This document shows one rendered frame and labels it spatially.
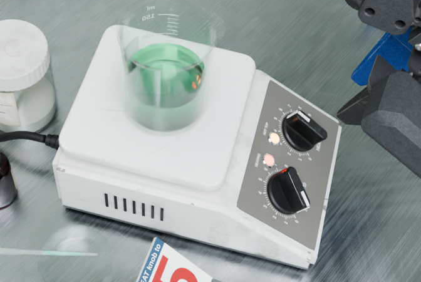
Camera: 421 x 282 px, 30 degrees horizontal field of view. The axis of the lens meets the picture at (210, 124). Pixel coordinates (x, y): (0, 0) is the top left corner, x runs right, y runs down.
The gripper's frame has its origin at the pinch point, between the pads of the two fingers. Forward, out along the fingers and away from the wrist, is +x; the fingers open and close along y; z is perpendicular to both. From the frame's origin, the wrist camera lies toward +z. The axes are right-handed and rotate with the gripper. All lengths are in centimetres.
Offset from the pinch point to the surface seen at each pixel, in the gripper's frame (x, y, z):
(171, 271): 14.8, 13.3, 2.3
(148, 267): 14.5, 14.2, 4.1
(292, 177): 7.9, 5.2, -0.4
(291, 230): 9.7, 7.7, -2.8
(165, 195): 12.2, 10.0, 6.1
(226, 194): 9.9, 8.5, 2.9
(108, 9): 23.3, -9.6, 15.9
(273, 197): 9.3, 6.6, -0.3
